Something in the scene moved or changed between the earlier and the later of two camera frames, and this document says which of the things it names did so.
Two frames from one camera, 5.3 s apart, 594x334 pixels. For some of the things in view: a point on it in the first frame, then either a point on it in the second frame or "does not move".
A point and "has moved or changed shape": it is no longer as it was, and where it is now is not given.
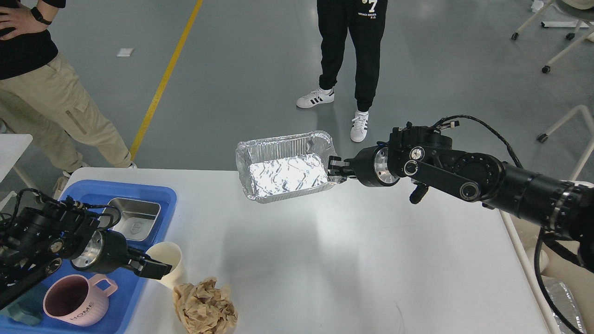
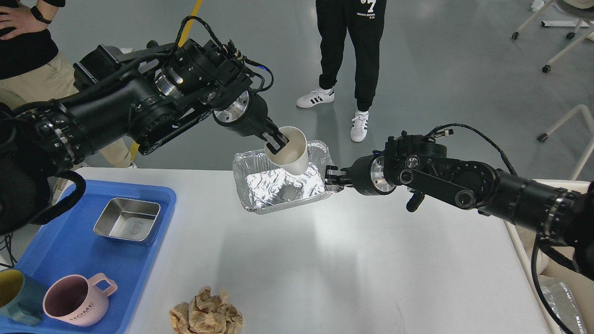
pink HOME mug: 78,300 does not move
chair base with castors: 543,137 does not move
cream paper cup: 169,253 -> 293,157
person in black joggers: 364,19 does not move
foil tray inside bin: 565,306 does not move
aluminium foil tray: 280,167 has moved or changed shape
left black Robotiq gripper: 109,254 -> 247,114
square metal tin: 132,219 does not move
